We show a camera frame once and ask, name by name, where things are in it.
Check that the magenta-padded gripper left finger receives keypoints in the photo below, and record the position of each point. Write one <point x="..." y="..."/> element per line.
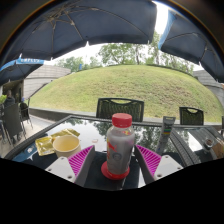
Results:
<point x="61" y="168"/>

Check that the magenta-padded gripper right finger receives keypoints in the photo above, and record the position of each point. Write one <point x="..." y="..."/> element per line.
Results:
<point x="166" y="166"/>

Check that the red-capped clear drink bottle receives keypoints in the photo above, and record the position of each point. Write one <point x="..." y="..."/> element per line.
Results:
<point x="120" y="146"/>

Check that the cream mug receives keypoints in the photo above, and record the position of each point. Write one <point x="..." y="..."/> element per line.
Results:
<point x="66" y="150"/>

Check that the yellow packet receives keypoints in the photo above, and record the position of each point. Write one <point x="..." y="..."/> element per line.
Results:
<point x="45" y="145"/>

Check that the grey upright tube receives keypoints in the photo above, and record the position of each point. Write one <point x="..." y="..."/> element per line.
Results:
<point x="165" y="133"/>

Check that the dark wicker glass table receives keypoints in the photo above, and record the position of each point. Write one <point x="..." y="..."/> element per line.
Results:
<point x="200" y="153"/>

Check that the flat round red coaster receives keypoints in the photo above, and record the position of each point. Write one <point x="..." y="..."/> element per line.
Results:
<point x="106" y="173"/>

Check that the small dark ashtray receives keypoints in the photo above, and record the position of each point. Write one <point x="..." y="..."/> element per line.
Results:
<point x="209" y="143"/>

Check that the dark wicker chair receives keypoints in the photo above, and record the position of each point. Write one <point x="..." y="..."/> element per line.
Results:
<point x="222" y="123"/>
<point x="25" y="110"/>
<point x="191" y="117"/>
<point x="13" y="120"/>
<point x="120" y="110"/>

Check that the person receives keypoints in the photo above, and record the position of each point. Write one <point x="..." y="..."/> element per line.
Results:
<point x="9" y="100"/>

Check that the blue-edged dark parasol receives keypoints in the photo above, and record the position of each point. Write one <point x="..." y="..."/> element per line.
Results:
<point x="15" y="70"/>

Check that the large dark blue parasol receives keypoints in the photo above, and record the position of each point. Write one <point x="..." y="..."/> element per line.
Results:
<point x="83" y="23"/>

